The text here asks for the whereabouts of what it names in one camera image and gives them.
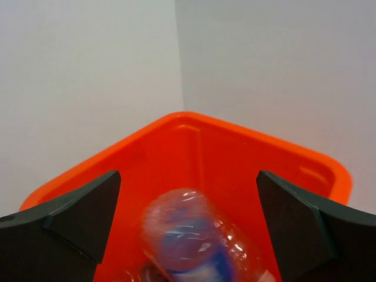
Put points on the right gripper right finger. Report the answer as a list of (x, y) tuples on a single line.
[(315, 238)]

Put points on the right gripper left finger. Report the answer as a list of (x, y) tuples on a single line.
[(63, 239)]

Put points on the clear bottle blue label blue cap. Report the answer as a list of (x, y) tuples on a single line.
[(191, 241)]

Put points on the orange plastic bin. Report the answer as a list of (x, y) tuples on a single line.
[(187, 149)]

